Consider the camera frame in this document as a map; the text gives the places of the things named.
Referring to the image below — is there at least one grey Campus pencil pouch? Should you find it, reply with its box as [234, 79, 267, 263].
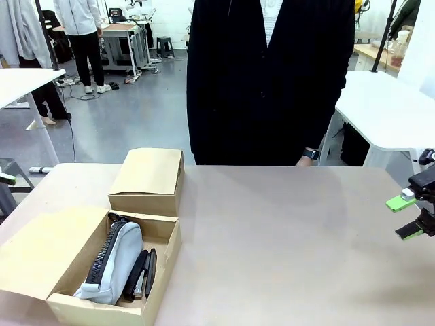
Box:
[72, 211, 145, 306]

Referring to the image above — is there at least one black floor cable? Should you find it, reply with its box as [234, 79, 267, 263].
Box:
[56, 77, 100, 101]

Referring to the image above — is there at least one black tripod pole with cable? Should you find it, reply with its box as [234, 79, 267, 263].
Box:
[35, 0, 77, 163]

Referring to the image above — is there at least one person in white jacket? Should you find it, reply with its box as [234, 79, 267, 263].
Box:
[53, 0, 112, 94]

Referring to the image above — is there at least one dark green hanging jacket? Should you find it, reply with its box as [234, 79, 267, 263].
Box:
[388, 0, 422, 41]

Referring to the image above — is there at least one small cardboard box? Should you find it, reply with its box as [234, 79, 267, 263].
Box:
[107, 147, 186, 217]

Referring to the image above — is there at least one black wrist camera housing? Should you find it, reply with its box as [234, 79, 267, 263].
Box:
[418, 147, 435, 168]

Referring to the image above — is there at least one dark grey plastic stool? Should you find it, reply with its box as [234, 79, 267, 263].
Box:
[156, 35, 175, 58]

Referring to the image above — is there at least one wood-topped metal workbench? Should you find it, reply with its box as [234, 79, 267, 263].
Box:
[98, 22, 161, 83]

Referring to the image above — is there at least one person in grey jacket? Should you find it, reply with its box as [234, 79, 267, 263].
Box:
[0, 0, 73, 126]

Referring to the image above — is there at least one clear plastic jar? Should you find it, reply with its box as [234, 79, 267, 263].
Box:
[389, 29, 411, 68]

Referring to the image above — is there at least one wooden side table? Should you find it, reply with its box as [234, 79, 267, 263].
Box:
[353, 43, 402, 77]

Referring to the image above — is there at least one large cardboard box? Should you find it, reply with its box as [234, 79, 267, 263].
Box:
[0, 204, 182, 323]

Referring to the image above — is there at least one person in black cardigan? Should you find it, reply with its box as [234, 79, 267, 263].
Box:
[186, 0, 356, 167]

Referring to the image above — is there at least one black stand pole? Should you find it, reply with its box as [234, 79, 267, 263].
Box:
[371, 0, 398, 74]

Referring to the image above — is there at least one white table with white legs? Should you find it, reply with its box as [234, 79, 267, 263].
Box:
[0, 68, 67, 164]

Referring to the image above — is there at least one white table with thick base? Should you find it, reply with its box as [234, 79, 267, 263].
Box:
[319, 70, 435, 167]

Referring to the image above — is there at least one grey metal stool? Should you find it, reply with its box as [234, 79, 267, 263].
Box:
[0, 157, 35, 220]

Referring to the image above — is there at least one small red screen device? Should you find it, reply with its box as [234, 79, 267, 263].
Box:
[108, 6, 124, 24]

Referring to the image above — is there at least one black stapler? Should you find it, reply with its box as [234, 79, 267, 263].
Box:
[122, 247, 158, 303]

